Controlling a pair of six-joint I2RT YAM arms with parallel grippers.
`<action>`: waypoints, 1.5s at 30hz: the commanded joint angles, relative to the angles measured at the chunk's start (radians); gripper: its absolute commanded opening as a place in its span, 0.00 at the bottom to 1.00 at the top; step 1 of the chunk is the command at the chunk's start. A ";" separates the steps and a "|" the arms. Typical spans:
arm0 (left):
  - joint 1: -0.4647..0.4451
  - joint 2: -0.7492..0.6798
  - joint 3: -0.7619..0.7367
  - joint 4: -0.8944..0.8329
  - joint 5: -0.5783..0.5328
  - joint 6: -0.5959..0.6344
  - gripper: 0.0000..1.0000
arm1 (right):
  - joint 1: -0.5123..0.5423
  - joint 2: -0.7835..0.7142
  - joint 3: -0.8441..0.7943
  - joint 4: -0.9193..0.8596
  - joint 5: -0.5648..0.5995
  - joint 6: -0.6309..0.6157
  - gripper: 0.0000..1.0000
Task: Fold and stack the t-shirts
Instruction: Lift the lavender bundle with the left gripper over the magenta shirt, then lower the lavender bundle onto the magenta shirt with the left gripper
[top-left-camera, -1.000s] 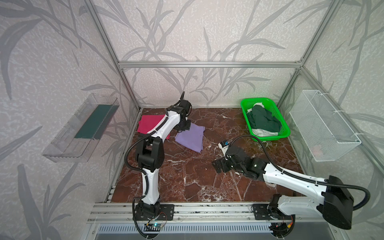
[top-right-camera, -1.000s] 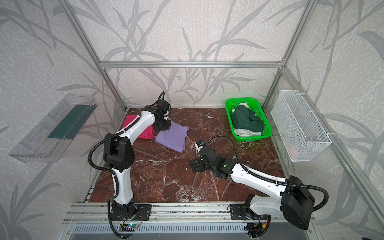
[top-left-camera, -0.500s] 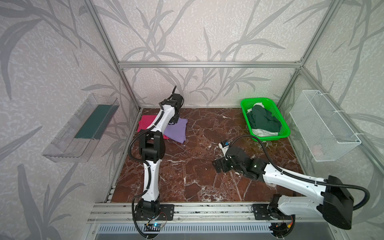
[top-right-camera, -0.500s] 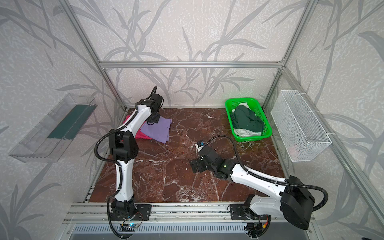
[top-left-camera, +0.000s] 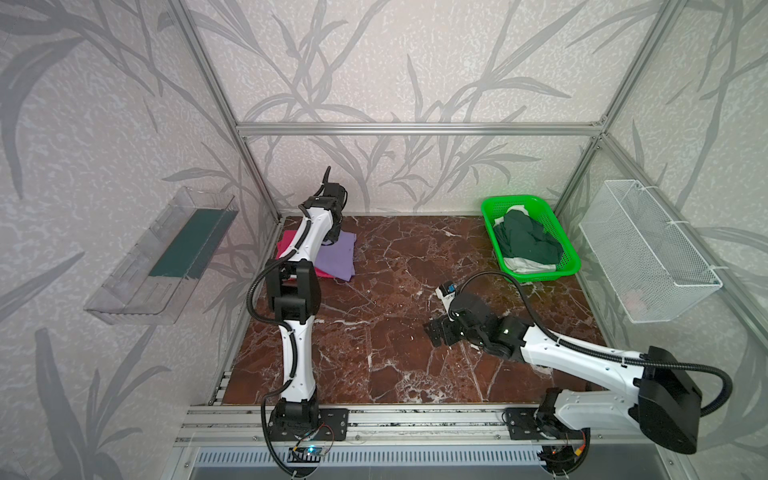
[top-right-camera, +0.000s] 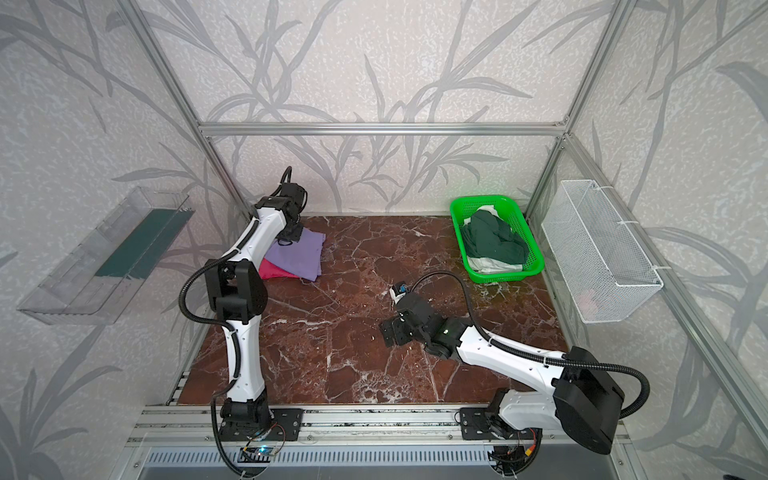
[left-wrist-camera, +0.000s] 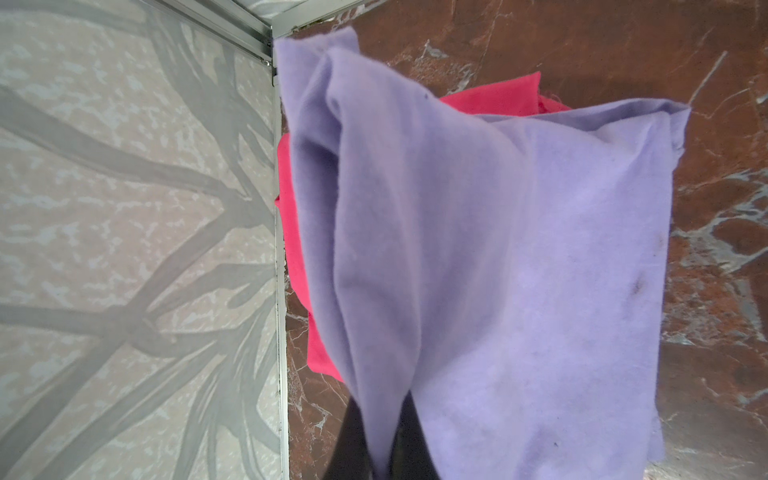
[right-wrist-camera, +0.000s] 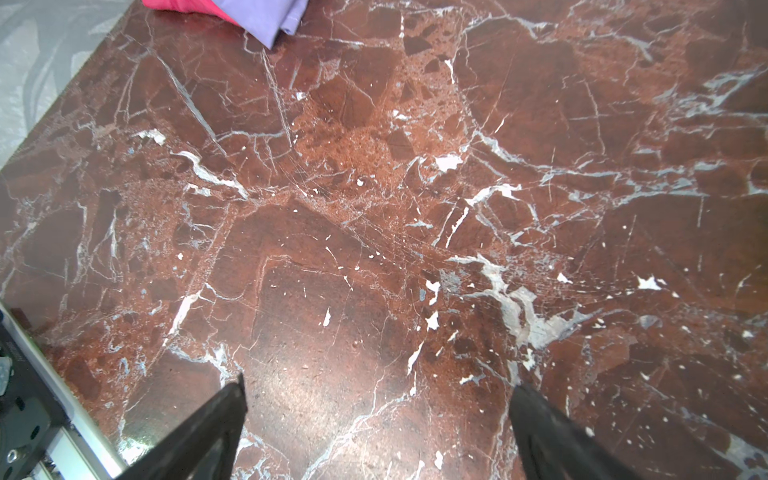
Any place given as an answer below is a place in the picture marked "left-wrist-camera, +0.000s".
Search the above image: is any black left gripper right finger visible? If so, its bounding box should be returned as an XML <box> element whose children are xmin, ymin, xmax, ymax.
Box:
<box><xmin>389</xmin><ymin>393</ymin><xmax>439</xmax><ymax>480</ymax></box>

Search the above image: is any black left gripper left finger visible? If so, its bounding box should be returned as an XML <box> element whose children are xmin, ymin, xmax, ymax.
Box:
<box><xmin>322</xmin><ymin>398</ymin><xmax>372</xmax><ymax>480</ymax></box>

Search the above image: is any purple printed t-shirt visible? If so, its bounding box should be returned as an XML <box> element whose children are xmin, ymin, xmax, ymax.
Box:
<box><xmin>275</xmin><ymin>28</ymin><xmax>691</xmax><ymax>479</ymax></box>

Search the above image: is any folded magenta t-shirt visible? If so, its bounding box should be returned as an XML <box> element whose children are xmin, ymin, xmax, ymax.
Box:
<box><xmin>275</xmin><ymin>72</ymin><xmax>569</xmax><ymax>382</ymax></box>

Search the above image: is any left aluminium frame post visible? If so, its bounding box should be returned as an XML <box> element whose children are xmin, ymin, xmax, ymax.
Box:
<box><xmin>152</xmin><ymin>0</ymin><xmax>382</xmax><ymax>66</ymax></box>

